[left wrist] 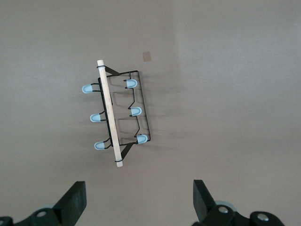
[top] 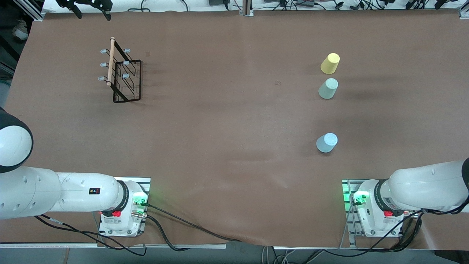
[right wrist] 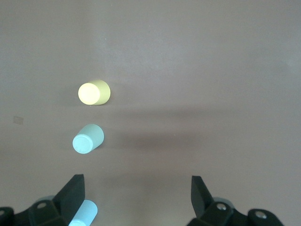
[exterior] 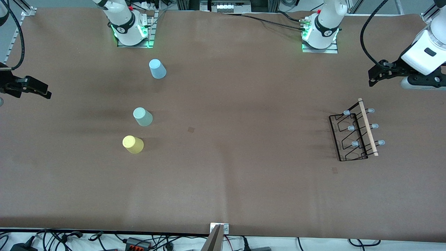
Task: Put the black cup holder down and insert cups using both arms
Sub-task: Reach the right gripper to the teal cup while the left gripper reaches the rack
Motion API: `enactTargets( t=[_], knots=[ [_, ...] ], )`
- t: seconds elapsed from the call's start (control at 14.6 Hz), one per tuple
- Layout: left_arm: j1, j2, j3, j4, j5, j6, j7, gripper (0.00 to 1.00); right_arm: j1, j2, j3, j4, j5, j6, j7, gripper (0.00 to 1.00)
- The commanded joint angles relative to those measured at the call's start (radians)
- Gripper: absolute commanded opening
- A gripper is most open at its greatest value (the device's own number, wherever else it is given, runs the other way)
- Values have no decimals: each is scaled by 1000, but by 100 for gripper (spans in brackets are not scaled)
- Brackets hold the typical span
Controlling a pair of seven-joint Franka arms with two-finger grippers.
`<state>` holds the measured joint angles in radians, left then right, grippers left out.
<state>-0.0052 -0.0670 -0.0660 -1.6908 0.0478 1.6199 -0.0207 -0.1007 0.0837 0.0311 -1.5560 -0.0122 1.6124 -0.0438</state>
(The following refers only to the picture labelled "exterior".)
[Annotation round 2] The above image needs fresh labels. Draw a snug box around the black wire cup holder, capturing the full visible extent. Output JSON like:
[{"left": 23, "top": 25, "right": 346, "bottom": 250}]
[{"left": 329, "top": 98, "right": 385, "bottom": 162}]

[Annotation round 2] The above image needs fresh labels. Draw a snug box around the pale green plastic cup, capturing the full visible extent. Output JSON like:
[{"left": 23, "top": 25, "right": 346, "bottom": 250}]
[{"left": 133, "top": 107, "right": 153, "bottom": 127}]

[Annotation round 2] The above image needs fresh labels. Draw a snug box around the yellow plastic cup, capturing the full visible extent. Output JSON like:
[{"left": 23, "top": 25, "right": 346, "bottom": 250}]
[{"left": 122, "top": 135, "right": 144, "bottom": 154}]

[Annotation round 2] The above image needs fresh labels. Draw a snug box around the light blue plastic cup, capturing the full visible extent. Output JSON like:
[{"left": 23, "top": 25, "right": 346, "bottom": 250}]
[{"left": 149, "top": 59, "right": 167, "bottom": 79}]

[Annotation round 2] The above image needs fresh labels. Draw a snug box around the white power strip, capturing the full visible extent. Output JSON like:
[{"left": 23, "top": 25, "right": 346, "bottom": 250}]
[{"left": 134, "top": 0, "right": 164, "bottom": 11}]

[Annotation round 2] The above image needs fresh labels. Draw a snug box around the black power adapter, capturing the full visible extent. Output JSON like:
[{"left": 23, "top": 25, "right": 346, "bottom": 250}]
[{"left": 10, "top": 242, "right": 38, "bottom": 251}]

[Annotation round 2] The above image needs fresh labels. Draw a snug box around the grey control unit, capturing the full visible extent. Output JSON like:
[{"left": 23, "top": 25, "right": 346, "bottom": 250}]
[{"left": 200, "top": 0, "right": 252, "bottom": 14}]

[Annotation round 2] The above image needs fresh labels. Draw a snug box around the black orange connector block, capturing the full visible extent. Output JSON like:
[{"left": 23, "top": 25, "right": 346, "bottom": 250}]
[{"left": 125, "top": 237, "right": 152, "bottom": 250}]

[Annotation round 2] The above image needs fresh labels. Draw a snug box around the brown table cover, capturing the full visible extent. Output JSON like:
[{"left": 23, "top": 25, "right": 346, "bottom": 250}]
[{"left": 0, "top": 8, "right": 446, "bottom": 243}]

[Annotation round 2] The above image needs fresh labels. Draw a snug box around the black plug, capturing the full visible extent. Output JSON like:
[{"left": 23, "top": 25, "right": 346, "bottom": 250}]
[{"left": 240, "top": 236, "right": 272, "bottom": 251}]

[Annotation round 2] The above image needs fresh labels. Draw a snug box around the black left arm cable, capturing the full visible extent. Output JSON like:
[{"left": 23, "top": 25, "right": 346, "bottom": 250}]
[{"left": 360, "top": 0, "right": 390, "bottom": 68}]

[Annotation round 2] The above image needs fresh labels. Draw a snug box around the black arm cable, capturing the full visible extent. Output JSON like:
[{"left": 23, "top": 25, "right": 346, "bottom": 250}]
[
  {"left": 0, "top": 0, "right": 25, "bottom": 71},
  {"left": 360, "top": 0, "right": 390, "bottom": 68}
]

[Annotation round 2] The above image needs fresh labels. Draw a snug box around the perforated metal side rail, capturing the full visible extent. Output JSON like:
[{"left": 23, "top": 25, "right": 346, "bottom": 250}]
[{"left": 0, "top": 16, "right": 25, "bottom": 75}]

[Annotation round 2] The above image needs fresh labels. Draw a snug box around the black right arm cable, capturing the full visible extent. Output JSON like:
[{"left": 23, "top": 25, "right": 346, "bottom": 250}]
[{"left": 0, "top": 0, "right": 25, "bottom": 71}]

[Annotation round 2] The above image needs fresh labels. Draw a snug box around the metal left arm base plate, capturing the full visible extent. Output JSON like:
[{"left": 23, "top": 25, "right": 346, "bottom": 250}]
[{"left": 302, "top": 16, "right": 339, "bottom": 54}]

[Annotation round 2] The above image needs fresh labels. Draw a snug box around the short black table cable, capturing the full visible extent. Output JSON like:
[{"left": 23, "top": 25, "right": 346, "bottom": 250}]
[{"left": 275, "top": 10, "right": 304, "bottom": 23}]

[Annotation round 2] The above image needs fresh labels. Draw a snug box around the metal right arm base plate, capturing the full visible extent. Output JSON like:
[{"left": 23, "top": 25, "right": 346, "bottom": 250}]
[{"left": 117, "top": 10, "right": 156, "bottom": 48}]

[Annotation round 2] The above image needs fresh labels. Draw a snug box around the long black table cable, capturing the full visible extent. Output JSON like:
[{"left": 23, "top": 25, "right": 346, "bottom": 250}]
[{"left": 223, "top": 13, "right": 307, "bottom": 32}]

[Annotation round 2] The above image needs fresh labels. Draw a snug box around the black aluminium frame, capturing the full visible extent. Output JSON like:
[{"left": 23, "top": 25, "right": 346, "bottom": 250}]
[{"left": 176, "top": 0, "right": 279, "bottom": 13}]

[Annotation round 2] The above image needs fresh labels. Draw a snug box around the black looped cable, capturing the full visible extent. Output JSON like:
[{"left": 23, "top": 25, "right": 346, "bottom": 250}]
[{"left": 348, "top": 239, "right": 381, "bottom": 247}]

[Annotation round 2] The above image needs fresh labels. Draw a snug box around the silver metal bracket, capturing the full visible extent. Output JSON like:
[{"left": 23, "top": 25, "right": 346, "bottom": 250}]
[{"left": 210, "top": 223, "right": 230, "bottom": 235}]

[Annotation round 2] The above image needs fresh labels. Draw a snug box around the grey tapered post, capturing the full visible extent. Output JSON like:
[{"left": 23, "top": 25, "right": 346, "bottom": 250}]
[{"left": 200, "top": 224, "right": 224, "bottom": 251}]

